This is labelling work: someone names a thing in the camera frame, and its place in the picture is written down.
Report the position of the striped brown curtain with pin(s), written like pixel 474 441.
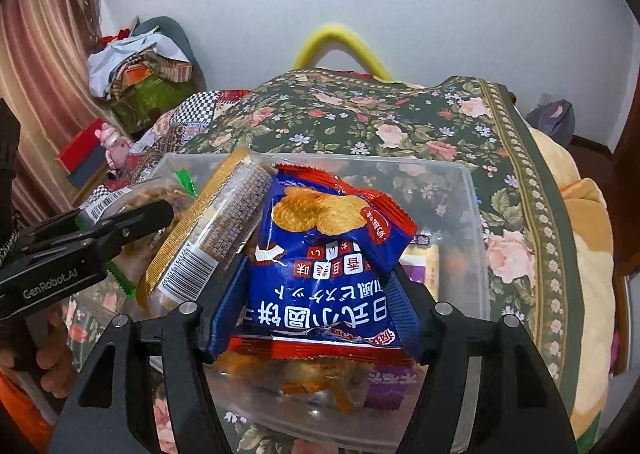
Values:
pixel 45 59

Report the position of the pile of clothes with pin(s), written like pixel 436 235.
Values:
pixel 130 59

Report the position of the pink toy rabbit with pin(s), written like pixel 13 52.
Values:
pixel 115 144

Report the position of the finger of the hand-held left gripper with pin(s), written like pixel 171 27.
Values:
pixel 65 239
pixel 150 216

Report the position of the green-edged clear snack packet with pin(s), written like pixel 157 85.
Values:
pixel 155 191

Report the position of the clear orange snack packet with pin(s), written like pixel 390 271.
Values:
pixel 300 374

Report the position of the grey chair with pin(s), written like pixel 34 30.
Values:
pixel 175 32

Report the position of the green bag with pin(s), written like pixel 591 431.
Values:
pixel 150 99

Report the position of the yellow foam tube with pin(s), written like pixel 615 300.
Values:
pixel 330 32

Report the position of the red box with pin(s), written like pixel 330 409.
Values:
pixel 80 144

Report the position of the patchwork quilt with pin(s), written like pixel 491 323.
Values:
pixel 195 109

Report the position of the grey box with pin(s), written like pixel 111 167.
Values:
pixel 87 174

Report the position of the grey bag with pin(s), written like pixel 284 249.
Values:
pixel 550 117

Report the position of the clear plastic container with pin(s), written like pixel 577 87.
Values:
pixel 450 194

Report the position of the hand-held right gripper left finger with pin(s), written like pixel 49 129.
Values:
pixel 232 304

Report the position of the green floral blanket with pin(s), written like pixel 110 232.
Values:
pixel 350 109

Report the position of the person's left hand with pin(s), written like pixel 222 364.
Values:
pixel 52 354

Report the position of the gold biscuit packet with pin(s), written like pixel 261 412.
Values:
pixel 225 214

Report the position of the blue snack packet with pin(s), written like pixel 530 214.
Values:
pixel 320 294

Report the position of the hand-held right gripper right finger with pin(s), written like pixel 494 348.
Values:
pixel 407 304

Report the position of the purple label bar packet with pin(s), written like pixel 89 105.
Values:
pixel 422 269

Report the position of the wooden wardrobe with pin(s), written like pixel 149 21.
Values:
pixel 632 214

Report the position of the dark purple snack packet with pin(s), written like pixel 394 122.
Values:
pixel 385 389

